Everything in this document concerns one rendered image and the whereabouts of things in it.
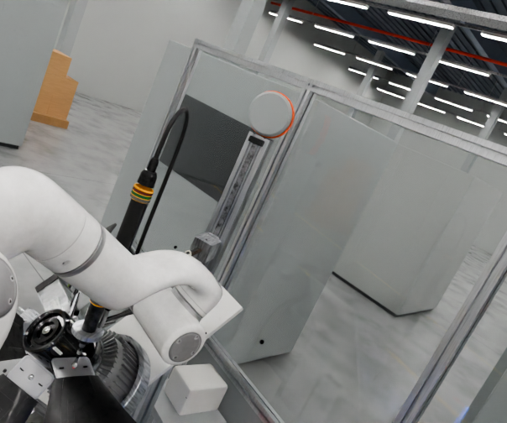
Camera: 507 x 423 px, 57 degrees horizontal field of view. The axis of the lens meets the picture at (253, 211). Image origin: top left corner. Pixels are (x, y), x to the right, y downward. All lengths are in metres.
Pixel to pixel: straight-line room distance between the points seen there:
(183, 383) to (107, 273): 1.05
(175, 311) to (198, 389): 0.87
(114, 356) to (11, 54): 5.68
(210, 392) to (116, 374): 0.51
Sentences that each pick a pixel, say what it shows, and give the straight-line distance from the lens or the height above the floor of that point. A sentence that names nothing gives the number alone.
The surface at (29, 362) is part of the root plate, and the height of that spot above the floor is 1.14.
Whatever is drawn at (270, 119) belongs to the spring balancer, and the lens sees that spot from 1.62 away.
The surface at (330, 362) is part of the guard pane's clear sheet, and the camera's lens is 1.51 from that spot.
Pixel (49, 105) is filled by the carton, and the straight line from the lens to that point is 9.24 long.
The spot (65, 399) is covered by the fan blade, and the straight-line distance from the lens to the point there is 1.14.
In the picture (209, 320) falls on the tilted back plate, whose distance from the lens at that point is 1.38.
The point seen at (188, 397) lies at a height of 0.94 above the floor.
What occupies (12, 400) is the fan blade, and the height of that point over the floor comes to 1.07.
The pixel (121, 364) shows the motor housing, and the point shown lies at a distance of 1.30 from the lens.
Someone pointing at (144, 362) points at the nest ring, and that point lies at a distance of 1.35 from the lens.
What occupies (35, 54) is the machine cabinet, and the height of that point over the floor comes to 1.27.
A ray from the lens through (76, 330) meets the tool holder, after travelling 1.13.
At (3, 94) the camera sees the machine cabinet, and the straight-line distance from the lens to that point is 6.79.
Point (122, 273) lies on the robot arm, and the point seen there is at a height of 1.61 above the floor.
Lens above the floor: 1.91
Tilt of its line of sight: 13 degrees down
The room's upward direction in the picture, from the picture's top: 24 degrees clockwise
